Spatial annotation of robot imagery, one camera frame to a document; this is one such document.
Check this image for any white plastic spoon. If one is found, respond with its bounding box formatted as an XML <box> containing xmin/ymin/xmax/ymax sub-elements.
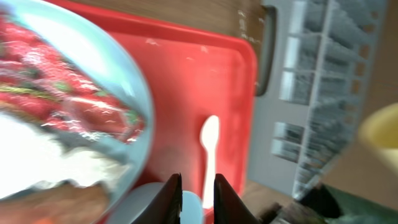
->
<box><xmin>200</xmin><ymin>115</ymin><xmax>220</xmax><ymax>209</ymax></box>

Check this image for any red serving tray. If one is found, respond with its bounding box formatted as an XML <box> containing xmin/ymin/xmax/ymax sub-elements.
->
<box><xmin>46</xmin><ymin>0</ymin><xmax>258</xmax><ymax>224</ymax></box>

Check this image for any light blue plate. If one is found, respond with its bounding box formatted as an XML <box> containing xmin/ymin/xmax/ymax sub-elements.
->
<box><xmin>1</xmin><ymin>0</ymin><xmax>155</xmax><ymax>212</ymax></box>

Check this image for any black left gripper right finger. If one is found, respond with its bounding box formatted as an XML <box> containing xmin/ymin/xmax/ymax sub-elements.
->
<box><xmin>213</xmin><ymin>174</ymin><xmax>259</xmax><ymax>224</ymax></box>

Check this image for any light blue bowl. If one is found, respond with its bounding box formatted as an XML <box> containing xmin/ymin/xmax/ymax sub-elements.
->
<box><xmin>105</xmin><ymin>182</ymin><xmax>205</xmax><ymax>224</ymax></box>

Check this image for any red snack wrapper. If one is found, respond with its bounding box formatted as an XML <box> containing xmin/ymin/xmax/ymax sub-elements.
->
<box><xmin>1</xmin><ymin>13</ymin><xmax>146</xmax><ymax>144</ymax></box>

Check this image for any grey dishwasher rack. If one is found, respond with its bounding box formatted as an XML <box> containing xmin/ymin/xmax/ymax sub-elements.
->
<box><xmin>248</xmin><ymin>0</ymin><xmax>388</xmax><ymax>199</ymax></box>

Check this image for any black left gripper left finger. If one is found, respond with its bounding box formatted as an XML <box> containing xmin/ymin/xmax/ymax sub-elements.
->
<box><xmin>132</xmin><ymin>174</ymin><xmax>183</xmax><ymax>224</ymax></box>

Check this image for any yellow plastic cup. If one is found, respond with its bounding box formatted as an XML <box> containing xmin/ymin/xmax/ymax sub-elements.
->
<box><xmin>358</xmin><ymin>103</ymin><xmax>397</xmax><ymax>175</ymax></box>

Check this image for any white napkin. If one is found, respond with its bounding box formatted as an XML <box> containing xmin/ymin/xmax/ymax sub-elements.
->
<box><xmin>1</xmin><ymin>112</ymin><xmax>130</xmax><ymax>198</ymax></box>

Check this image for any orange carrot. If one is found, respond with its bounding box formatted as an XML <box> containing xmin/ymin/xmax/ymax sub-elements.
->
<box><xmin>1</xmin><ymin>184</ymin><xmax>109</xmax><ymax>224</ymax></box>

